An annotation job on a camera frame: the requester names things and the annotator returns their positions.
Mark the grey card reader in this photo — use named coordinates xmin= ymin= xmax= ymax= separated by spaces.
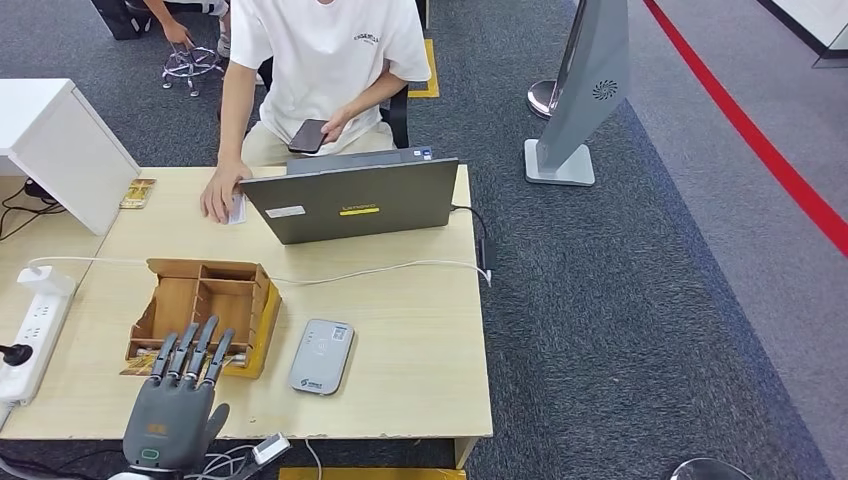
xmin=288 ymin=319 xmax=356 ymax=397

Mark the black smartphone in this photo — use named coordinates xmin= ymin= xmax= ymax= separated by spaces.
xmin=288 ymin=119 xmax=329 ymax=156

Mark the white power strip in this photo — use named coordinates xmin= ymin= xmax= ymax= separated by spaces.
xmin=0 ymin=290 xmax=72 ymax=405

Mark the wooden desk leg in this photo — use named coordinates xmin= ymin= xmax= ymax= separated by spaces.
xmin=453 ymin=438 xmax=480 ymax=472

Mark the grey laptop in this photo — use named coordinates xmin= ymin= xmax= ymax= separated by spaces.
xmin=238 ymin=146 xmax=460 ymax=246

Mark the thin white cable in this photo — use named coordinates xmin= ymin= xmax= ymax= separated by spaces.
xmin=305 ymin=439 xmax=325 ymax=480

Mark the person's left hand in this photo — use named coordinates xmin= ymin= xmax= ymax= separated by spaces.
xmin=319 ymin=105 xmax=356 ymax=145

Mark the black power plug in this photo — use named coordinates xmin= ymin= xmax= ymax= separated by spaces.
xmin=0 ymin=343 xmax=36 ymax=367

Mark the grey kiosk stand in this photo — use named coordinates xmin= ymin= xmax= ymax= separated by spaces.
xmin=524 ymin=0 xmax=633 ymax=189

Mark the wooden card organiser box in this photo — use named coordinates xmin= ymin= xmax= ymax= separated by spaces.
xmin=125 ymin=258 xmax=284 ymax=380

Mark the long white charging cable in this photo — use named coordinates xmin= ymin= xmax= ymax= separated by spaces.
xmin=27 ymin=256 xmax=494 ymax=289

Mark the black cable with plug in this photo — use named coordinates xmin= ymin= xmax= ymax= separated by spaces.
xmin=0 ymin=178 xmax=70 ymax=243

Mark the person's right hand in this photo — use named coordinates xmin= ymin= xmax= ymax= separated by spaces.
xmin=200 ymin=162 xmax=253 ymax=225

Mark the black bag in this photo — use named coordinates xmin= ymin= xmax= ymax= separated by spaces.
xmin=89 ymin=0 xmax=160 ymax=42

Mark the chrome chair base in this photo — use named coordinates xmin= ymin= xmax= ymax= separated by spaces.
xmin=160 ymin=42 xmax=231 ymax=99

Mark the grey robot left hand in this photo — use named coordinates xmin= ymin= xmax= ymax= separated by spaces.
xmin=122 ymin=315 xmax=236 ymax=473

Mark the white charger plug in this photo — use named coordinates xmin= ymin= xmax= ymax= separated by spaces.
xmin=17 ymin=264 xmax=78 ymax=297

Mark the yellow floor tape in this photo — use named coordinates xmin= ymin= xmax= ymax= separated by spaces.
xmin=279 ymin=467 xmax=468 ymax=480

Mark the stack of yellow key cards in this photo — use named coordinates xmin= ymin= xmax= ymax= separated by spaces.
xmin=119 ymin=178 xmax=158 ymax=211

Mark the black laptop power cable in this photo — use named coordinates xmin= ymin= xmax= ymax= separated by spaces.
xmin=451 ymin=205 xmax=490 ymax=243

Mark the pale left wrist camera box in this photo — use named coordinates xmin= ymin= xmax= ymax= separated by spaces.
xmin=251 ymin=433 xmax=291 ymax=466

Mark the white platform with black edge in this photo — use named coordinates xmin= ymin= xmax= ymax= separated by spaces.
xmin=758 ymin=0 xmax=848 ymax=61

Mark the chrome stanchion base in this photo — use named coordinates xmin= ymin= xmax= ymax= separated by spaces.
xmin=527 ymin=79 xmax=563 ymax=122
xmin=670 ymin=458 xmax=755 ymax=480

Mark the white cabinet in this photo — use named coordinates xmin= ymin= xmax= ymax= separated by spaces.
xmin=0 ymin=78 xmax=142 ymax=237

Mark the person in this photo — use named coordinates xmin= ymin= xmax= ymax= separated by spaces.
xmin=142 ymin=0 xmax=233 ymax=60
xmin=200 ymin=0 xmax=432 ymax=225

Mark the white looped cable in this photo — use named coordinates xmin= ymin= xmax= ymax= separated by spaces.
xmin=185 ymin=445 xmax=265 ymax=480

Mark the black camera bracket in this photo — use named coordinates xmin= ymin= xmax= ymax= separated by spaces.
xmin=221 ymin=458 xmax=268 ymax=480

